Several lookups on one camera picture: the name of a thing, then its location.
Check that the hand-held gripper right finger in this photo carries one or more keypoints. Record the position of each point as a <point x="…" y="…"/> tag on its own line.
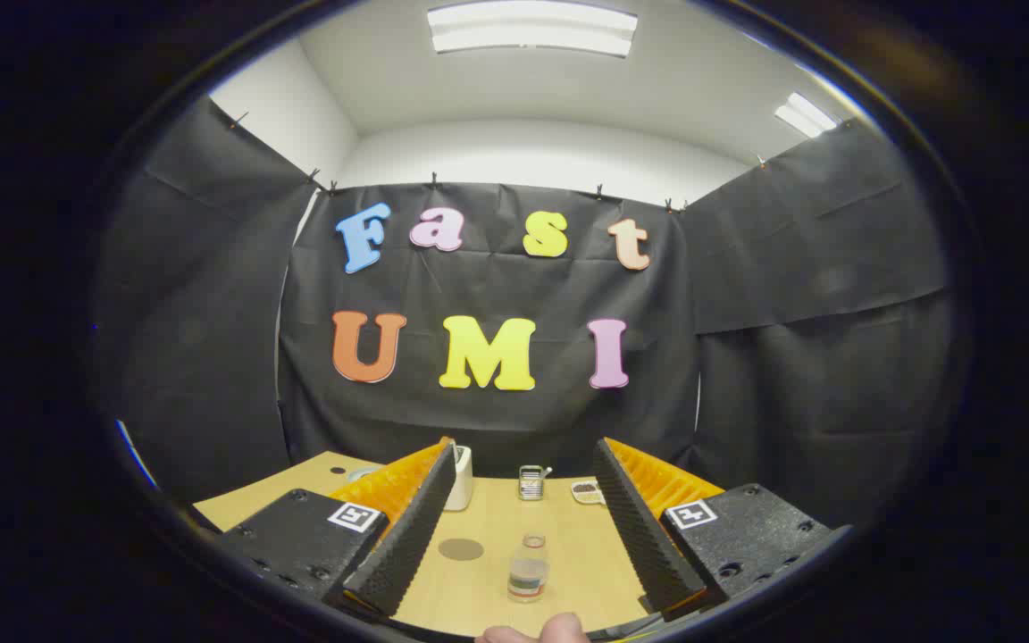
<point x="639" y="527"/>

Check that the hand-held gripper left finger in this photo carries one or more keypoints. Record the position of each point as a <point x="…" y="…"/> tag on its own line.
<point x="416" y="527"/>

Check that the round brown coaster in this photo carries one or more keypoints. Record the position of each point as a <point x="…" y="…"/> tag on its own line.
<point x="461" y="549"/>

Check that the clear plastic juice bottle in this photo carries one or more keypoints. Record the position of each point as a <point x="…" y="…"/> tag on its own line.
<point x="528" y="572"/>

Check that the white toaster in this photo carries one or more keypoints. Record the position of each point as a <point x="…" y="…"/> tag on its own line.
<point x="461" y="482"/>

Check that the white sectioned dish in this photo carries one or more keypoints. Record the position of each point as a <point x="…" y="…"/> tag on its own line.
<point x="586" y="491"/>

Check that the wooden table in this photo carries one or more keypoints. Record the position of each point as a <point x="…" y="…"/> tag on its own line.
<point x="577" y="563"/>

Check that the pale green plate with food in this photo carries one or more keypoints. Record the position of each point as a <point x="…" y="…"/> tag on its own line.
<point x="360" y="473"/>

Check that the small ceiling light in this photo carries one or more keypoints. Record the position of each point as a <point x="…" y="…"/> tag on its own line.
<point x="805" y="114"/>

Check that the long ceiling light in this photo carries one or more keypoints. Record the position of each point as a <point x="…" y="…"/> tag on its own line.
<point x="532" y="29"/>

